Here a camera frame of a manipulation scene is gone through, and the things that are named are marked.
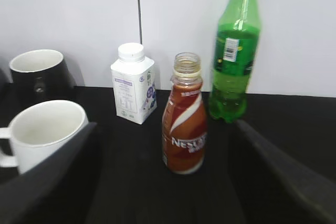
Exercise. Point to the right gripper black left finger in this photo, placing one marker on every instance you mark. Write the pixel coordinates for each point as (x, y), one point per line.
(58, 190)

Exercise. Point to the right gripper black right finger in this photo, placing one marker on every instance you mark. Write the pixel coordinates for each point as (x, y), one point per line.
(311, 189)

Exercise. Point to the brown Nescafe coffee bottle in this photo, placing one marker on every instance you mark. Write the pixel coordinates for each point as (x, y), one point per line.
(184, 121)

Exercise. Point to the white ceramic mug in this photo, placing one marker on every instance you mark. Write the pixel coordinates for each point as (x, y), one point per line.
(39, 131)

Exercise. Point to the black ceramic mug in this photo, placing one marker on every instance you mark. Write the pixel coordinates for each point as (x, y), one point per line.
(39, 76)

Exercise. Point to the green sprite bottle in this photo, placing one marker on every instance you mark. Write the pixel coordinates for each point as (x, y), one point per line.
(236, 45)

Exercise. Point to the white milk carton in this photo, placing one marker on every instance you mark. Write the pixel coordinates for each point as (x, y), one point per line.
(133, 77)

